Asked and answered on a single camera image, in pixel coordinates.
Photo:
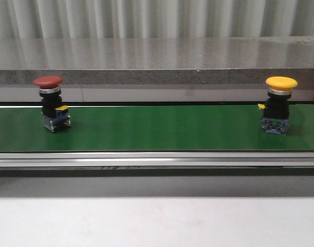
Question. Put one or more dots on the green conveyor belt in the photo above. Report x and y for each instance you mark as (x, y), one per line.
(155, 128)

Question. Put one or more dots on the grey speckled stone counter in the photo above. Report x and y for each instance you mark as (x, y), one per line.
(153, 61)

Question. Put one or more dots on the white pleated curtain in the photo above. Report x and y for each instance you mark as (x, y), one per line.
(155, 19)

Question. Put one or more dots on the aluminium conveyor frame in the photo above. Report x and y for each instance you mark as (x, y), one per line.
(149, 163)

